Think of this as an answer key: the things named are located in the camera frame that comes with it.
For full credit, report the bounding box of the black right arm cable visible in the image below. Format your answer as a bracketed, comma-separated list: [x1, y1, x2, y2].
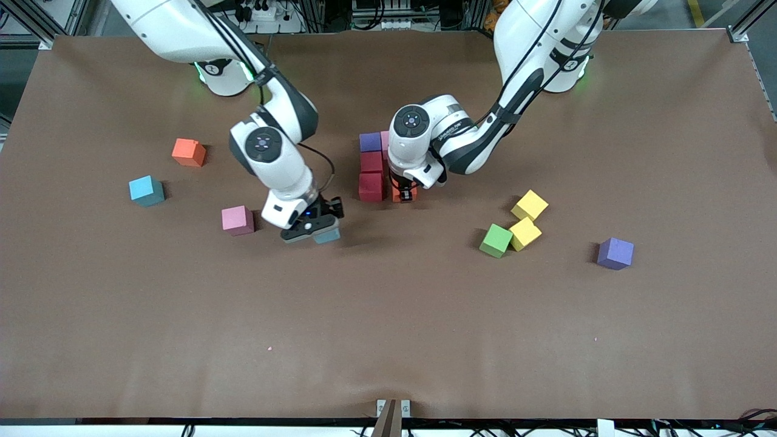
[191, 0, 336, 195]

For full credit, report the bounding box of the yellow foam cube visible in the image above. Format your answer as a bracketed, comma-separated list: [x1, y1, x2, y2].
[511, 189, 549, 222]
[509, 217, 543, 252]

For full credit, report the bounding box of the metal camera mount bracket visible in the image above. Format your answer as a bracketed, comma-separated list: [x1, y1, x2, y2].
[376, 398, 412, 437]

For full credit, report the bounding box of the black cable bundle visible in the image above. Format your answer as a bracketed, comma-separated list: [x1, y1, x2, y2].
[643, 408, 777, 437]

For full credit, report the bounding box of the aluminium frame rail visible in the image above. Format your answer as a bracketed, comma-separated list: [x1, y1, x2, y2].
[725, 0, 777, 122]
[0, 0, 92, 50]

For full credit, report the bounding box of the white power strip with plugs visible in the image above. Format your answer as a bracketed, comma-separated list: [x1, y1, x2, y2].
[234, 0, 304, 35]

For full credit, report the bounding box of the green foam cube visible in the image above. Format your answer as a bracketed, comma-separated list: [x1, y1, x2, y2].
[479, 223, 514, 259]

